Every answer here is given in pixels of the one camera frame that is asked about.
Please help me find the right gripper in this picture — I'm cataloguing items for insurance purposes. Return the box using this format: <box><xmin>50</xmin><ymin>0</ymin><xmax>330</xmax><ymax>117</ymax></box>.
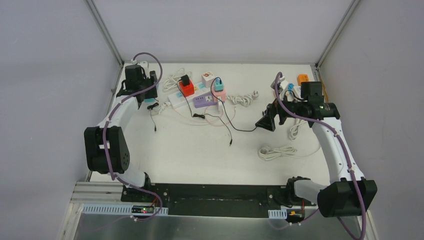
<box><xmin>255</xmin><ymin>91</ymin><xmax>307</xmax><ymax>132</ymax></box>

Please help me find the teal power strip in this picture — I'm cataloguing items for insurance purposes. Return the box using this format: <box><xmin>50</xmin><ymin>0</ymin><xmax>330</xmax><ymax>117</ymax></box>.
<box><xmin>144</xmin><ymin>98</ymin><xmax>158</xmax><ymax>105</ymax></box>

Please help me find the purple power strip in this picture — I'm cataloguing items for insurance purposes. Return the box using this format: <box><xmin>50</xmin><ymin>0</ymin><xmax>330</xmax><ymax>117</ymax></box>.
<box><xmin>193</xmin><ymin>93</ymin><xmax>217</xmax><ymax>109</ymax></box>

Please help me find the pink cube socket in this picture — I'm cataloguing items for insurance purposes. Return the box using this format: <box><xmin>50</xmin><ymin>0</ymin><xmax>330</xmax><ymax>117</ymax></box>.
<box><xmin>211</xmin><ymin>88</ymin><xmax>226</xmax><ymax>103</ymax></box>

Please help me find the teal charger plug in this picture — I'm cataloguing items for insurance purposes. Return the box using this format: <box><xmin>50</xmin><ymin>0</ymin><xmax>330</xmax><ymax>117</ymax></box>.
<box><xmin>213</xmin><ymin>78</ymin><xmax>225</xmax><ymax>92</ymax></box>

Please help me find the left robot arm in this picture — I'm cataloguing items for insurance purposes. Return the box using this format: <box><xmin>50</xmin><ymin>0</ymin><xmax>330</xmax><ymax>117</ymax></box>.
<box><xmin>83</xmin><ymin>61</ymin><xmax>158</xmax><ymax>203</ymax></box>

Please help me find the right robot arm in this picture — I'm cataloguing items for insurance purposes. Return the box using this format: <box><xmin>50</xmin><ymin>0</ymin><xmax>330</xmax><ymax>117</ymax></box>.
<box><xmin>255</xmin><ymin>81</ymin><xmax>378</xmax><ymax>218</ymax></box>

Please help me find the red cube socket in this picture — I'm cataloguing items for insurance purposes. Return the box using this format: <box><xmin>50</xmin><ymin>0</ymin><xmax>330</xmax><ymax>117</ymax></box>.
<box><xmin>178</xmin><ymin>81</ymin><xmax>195</xmax><ymax>98</ymax></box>

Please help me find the white cube socket with picture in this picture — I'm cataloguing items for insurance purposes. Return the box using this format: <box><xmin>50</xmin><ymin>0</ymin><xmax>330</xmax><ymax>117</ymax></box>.
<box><xmin>201</xmin><ymin>71</ymin><xmax>216</xmax><ymax>88</ymax></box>

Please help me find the white long power strip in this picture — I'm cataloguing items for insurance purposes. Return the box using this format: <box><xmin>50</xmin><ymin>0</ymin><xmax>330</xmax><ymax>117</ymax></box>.
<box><xmin>167</xmin><ymin>81</ymin><xmax>220</xmax><ymax>110</ymax></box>

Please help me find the black charger on red cube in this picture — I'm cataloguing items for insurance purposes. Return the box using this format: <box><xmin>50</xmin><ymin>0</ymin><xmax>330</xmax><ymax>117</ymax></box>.
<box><xmin>180</xmin><ymin>74</ymin><xmax>191</xmax><ymax>87</ymax></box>

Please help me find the white power strip right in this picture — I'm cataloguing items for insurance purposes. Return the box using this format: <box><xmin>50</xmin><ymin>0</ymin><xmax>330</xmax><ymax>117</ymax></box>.
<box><xmin>279</xmin><ymin>85</ymin><xmax>304</xmax><ymax>102</ymax></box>

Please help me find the white flat adapter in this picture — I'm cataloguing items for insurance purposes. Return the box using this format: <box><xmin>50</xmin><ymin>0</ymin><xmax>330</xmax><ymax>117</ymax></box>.
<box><xmin>217</xmin><ymin>101</ymin><xmax>224</xmax><ymax>113</ymax></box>

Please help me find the orange power strip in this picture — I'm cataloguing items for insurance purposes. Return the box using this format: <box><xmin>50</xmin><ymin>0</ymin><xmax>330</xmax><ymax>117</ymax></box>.
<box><xmin>297</xmin><ymin>74</ymin><xmax>310</xmax><ymax>86</ymax></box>

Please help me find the teal strip white cord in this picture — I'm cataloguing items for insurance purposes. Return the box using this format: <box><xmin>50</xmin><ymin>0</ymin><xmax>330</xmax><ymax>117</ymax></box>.
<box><xmin>157</xmin><ymin>68</ymin><xmax>193</xmax><ymax>115</ymax></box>

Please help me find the white strip cord right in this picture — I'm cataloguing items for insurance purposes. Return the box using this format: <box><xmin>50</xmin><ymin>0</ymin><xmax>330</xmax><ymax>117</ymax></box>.
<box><xmin>288</xmin><ymin>118</ymin><xmax>310</xmax><ymax>142</ymax></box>

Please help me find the white cable with plug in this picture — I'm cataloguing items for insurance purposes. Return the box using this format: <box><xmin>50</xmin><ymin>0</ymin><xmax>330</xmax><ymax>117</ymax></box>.
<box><xmin>226</xmin><ymin>90</ymin><xmax>260</xmax><ymax>107</ymax></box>

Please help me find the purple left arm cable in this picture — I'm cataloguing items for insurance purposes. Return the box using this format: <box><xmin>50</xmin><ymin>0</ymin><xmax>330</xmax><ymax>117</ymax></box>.
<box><xmin>101</xmin><ymin>52</ymin><xmax>164</xmax><ymax>223</ymax></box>

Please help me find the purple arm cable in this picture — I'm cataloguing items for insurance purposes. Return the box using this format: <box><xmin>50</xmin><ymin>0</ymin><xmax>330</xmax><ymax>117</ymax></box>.
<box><xmin>101</xmin><ymin>52</ymin><xmax>164</xmax><ymax>223</ymax></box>
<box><xmin>268</xmin><ymin>71</ymin><xmax>367</xmax><ymax>240</ymax></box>

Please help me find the coiled white cable front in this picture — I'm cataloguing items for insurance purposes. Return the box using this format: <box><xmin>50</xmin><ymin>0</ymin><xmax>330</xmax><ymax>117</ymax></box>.
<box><xmin>257</xmin><ymin>145</ymin><xmax>322</xmax><ymax>162</ymax></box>

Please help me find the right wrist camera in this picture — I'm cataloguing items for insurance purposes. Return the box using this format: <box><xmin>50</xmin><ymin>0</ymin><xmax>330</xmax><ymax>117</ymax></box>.
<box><xmin>270</xmin><ymin>74</ymin><xmax>289</xmax><ymax>91</ymax></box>

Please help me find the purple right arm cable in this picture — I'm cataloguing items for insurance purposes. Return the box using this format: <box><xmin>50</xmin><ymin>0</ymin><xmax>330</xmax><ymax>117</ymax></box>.
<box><xmin>268</xmin><ymin>71</ymin><xmax>367</xmax><ymax>240</ymax></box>

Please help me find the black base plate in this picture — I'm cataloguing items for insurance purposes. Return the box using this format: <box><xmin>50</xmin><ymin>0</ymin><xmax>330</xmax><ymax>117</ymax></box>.
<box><xmin>120</xmin><ymin>183</ymin><xmax>313</xmax><ymax>218</ymax></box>

